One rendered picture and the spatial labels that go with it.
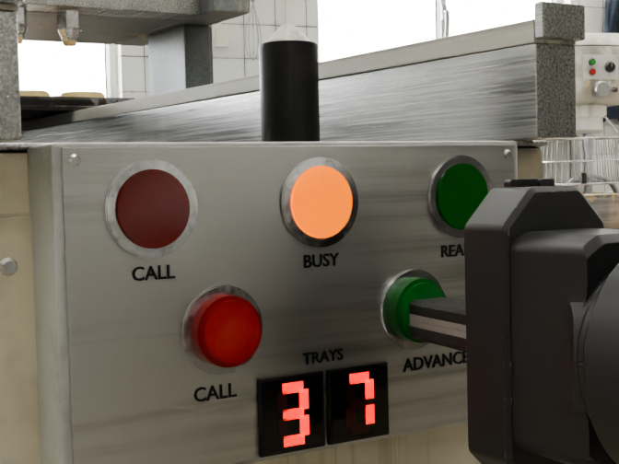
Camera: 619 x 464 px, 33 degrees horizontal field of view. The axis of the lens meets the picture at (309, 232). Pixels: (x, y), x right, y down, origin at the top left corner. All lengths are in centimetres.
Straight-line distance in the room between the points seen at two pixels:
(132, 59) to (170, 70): 316
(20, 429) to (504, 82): 30
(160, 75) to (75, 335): 102
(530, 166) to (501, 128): 3
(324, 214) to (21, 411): 15
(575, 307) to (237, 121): 48
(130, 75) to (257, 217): 410
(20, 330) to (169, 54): 98
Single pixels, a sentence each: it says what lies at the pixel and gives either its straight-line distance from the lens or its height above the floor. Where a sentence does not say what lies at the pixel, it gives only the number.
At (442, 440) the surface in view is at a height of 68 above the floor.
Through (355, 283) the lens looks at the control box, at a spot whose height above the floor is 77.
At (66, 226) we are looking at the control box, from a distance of 42.
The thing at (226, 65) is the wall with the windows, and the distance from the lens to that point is 466.
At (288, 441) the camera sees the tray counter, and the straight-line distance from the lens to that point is 47.
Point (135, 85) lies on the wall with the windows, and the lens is 454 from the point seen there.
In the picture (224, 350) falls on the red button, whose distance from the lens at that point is 43.
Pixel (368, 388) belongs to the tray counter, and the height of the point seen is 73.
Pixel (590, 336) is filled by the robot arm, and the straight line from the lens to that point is 35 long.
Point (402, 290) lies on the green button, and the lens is 48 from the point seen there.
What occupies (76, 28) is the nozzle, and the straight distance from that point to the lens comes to 124.
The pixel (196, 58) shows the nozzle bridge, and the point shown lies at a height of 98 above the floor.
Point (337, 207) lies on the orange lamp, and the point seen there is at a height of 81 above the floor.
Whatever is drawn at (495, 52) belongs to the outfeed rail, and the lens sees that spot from 57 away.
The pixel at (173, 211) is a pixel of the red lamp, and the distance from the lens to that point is 43.
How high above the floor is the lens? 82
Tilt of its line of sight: 3 degrees down
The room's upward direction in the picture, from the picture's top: 1 degrees counter-clockwise
